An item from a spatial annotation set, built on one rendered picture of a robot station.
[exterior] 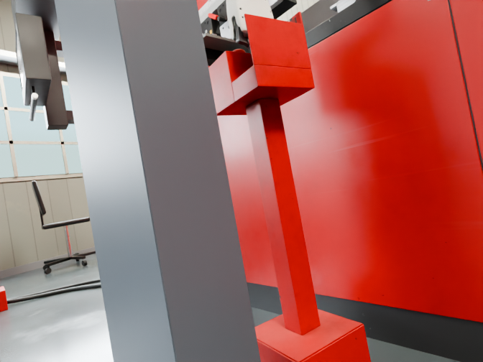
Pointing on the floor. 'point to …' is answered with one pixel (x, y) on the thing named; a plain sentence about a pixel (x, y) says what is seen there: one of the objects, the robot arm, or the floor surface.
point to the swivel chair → (64, 231)
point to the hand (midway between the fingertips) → (261, 60)
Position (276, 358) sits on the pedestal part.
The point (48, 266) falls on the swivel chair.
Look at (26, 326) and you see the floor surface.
